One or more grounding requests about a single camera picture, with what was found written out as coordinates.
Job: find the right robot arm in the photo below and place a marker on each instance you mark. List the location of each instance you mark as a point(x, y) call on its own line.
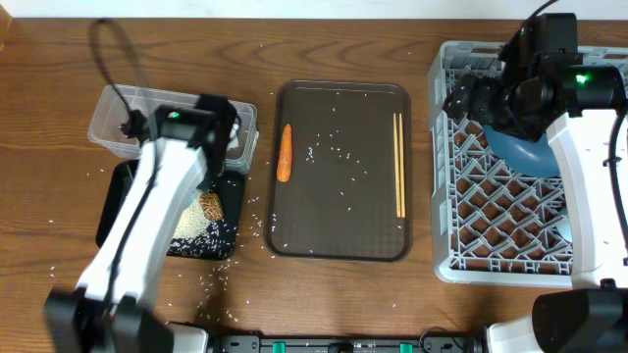
point(546, 91)

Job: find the brown serving tray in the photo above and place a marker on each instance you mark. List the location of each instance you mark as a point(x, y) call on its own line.
point(339, 202)

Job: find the light blue cup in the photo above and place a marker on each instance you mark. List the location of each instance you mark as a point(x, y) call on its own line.
point(563, 226)

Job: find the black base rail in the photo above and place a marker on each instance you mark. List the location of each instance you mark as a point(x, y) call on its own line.
point(338, 345)

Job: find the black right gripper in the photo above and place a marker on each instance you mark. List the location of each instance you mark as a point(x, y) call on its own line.
point(486, 87)

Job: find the clear plastic bin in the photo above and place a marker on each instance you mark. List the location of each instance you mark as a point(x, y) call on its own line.
point(111, 112)

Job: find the grey dishwasher rack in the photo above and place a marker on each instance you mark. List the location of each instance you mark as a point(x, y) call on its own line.
point(490, 224)

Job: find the black plastic tray bin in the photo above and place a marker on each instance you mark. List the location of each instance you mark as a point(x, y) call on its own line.
point(217, 246)

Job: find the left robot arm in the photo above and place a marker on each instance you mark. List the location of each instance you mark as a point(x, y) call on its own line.
point(112, 307)

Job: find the white rice pile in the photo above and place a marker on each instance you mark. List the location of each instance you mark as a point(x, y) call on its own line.
point(193, 223)

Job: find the right wooden chopstick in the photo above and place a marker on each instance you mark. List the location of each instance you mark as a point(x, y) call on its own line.
point(401, 165)

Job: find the orange carrot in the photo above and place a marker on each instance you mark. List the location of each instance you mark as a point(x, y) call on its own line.
point(284, 166)

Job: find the brown cookie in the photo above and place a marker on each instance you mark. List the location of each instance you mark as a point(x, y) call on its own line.
point(211, 206)

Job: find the blue plate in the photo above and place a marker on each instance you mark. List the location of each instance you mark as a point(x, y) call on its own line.
point(533, 159)

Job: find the white napkin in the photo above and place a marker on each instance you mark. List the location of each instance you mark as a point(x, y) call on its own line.
point(234, 140)

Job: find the light blue rice bowl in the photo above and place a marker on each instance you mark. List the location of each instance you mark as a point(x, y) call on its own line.
point(192, 197)

